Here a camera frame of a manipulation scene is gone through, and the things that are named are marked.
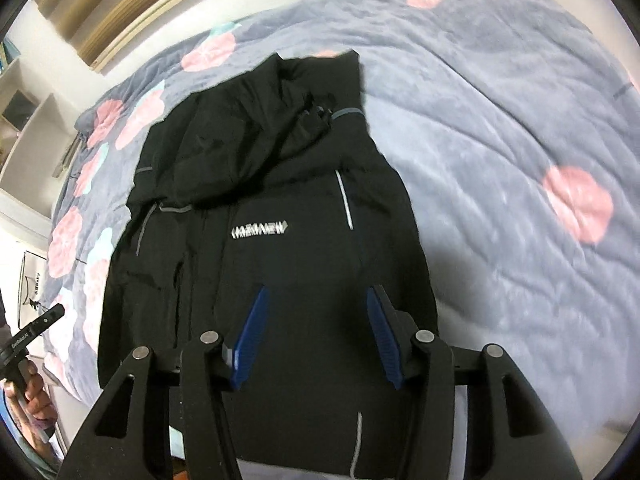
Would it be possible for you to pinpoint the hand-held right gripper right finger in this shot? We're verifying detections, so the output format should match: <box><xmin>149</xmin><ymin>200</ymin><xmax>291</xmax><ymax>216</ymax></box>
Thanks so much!
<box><xmin>366</xmin><ymin>284</ymin><xmax>583</xmax><ymax>480</ymax></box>

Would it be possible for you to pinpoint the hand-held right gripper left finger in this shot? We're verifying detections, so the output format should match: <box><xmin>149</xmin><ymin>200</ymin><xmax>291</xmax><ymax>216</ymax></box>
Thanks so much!
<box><xmin>67</xmin><ymin>284</ymin><xmax>272</xmax><ymax>480</ymax></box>

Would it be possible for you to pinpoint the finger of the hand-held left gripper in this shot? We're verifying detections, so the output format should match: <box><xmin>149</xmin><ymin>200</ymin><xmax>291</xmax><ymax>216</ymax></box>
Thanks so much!
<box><xmin>34</xmin><ymin>303</ymin><xmax>67</xmax><ymax>330</ymax></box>

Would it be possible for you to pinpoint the black hooded jacket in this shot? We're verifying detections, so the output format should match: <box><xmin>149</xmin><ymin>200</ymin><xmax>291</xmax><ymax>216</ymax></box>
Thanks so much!
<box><xmin>97</xmin><ymin>50</ymin><xmax>453</xmax><ymax>480</ymax></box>

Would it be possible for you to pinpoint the person's left hand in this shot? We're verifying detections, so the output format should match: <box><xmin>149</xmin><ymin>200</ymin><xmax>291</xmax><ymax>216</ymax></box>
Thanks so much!
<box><xmin>4</xmin><ymin>359</ymin><xmax>57</xmax><ymax>443</ymax></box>

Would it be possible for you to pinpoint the white printed bag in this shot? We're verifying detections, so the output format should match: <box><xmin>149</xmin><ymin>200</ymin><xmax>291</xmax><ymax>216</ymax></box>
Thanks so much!
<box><xmin>14</xmin><ymin>249</ymin><xmax>52</xmax><ymax>335</ymax></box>

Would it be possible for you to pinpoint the white bookshelf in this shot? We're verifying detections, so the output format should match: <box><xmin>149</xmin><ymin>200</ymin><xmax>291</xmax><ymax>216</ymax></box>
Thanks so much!
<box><xmin>0</xmin><ymin>0</ymin><xmax>82</xmax><ymax>222</ymax></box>

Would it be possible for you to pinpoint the grey blanket with pink flowers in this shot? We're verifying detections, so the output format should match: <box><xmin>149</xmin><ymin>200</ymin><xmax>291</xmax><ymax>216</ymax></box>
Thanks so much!
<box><xmin>42</xmin><ymin>0</ymin><xmax>640</xmax><ymax>480</ymax></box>

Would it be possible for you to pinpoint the row of books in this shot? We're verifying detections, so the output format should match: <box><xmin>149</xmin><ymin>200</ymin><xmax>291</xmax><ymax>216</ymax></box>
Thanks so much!
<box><xmin>0</xmin><ymin>34</ymin><xmax>22</xmax><ymax>75</ymax></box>

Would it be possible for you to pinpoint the wooden slatted headboard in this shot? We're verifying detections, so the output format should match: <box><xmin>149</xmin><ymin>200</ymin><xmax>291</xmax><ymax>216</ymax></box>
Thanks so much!
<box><xmin>35</xmin><ymin>0</ymin><xmax>252</xmax><ymax>74</ymax></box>

